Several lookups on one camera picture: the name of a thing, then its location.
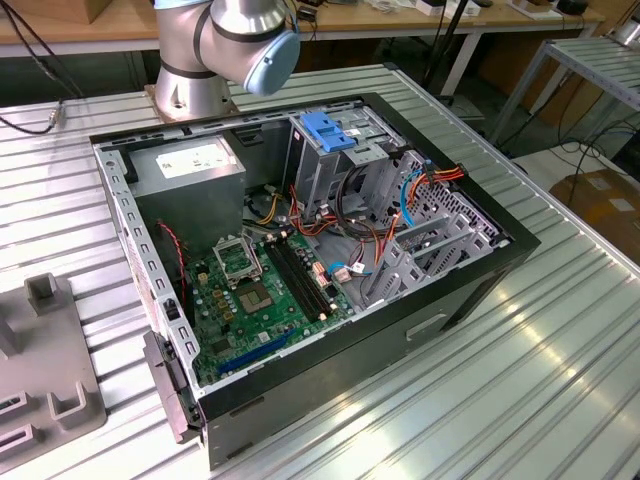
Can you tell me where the grey metal disk bay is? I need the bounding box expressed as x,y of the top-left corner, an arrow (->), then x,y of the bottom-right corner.
359,149 -> 511,311

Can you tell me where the grey parts rack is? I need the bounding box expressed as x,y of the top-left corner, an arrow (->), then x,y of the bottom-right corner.
0,274 -> 109,461

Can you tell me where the CPU socket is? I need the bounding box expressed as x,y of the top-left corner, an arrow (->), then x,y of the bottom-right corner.
233,280 -> 275,317

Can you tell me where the black tripod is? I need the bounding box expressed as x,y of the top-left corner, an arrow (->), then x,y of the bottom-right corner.
423,0 -> 474,99

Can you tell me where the metal slat side table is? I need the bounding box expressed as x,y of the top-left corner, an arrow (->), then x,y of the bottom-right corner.
487,37 -> 640,146

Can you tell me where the grey plastic case bracket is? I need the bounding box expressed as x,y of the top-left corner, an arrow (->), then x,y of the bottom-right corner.
142,329 -> 206,445

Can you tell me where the black RAM slot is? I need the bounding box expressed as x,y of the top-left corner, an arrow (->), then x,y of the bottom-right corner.
263,238 -> 324,322
275,233 -> 335,316

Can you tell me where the grey metal optical drive cage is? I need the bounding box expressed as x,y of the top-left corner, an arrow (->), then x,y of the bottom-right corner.
282,104 -> 406,221

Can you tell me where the green motherboard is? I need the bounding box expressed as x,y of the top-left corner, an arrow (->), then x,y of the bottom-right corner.
184,227 -> 357,389

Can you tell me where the grey power supply unit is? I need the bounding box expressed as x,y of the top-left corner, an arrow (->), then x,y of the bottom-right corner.
127,135 -> 247,259

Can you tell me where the red black fan wire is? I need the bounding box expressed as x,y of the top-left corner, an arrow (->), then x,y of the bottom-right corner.
157,219 -> 190,306

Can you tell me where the blue expansion slot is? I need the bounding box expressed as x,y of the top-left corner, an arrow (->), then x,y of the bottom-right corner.
215,327 -> 297,377

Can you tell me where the black case fan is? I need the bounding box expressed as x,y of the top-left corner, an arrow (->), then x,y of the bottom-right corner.
153,218 -> 197,324

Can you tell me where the metal socket cover frame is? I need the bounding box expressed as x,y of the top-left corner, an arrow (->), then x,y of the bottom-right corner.
212,233 -> 264,289

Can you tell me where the black open PC case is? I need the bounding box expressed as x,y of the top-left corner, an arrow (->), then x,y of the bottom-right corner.
88,92 -> 542,471

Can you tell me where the blue plastic drive latch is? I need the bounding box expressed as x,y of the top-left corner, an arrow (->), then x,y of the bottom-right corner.
301,110 -> 357,154

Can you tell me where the large brown cardboard box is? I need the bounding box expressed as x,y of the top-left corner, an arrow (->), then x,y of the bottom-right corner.
549,167 -> 640,251

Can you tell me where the small brown cardboard box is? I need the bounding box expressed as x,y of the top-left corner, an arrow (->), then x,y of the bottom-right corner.
82,0 -> 119,25

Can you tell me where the black wire bundle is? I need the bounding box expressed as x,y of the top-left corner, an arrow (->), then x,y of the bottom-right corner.
335,164 -> 396,246

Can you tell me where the yellow orange wire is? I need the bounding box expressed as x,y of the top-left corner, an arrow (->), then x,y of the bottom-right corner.
254,192 -> 282,225

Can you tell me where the silver metal cylinder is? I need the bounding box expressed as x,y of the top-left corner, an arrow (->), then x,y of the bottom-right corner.
607,17 -> 640,51

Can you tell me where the orange red power wire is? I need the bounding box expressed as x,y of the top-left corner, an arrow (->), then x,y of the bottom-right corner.
372,166 -> 466,274

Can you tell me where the cable with metal connector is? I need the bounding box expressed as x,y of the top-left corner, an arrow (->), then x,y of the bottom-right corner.
0,0 -> 84,135

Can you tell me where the blue data wire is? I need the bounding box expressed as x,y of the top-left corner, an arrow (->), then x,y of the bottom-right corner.
401,167 -> 431,229

